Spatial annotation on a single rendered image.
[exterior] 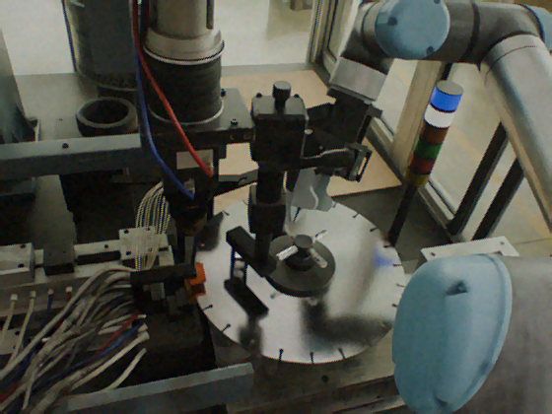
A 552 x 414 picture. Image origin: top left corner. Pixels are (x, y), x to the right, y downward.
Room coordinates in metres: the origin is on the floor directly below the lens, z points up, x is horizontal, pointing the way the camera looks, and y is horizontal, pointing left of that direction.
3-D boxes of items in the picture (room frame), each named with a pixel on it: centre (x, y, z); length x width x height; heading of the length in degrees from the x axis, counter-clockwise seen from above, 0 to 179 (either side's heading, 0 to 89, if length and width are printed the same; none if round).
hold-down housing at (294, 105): (0.45, 0.01, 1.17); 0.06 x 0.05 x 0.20; 103
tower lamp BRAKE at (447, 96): (0.73, -0.24, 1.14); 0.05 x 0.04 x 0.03; 22
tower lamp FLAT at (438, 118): (0.73, -0.24, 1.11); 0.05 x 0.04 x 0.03; 22
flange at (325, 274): (0.50, -0.05, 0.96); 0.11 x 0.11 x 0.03
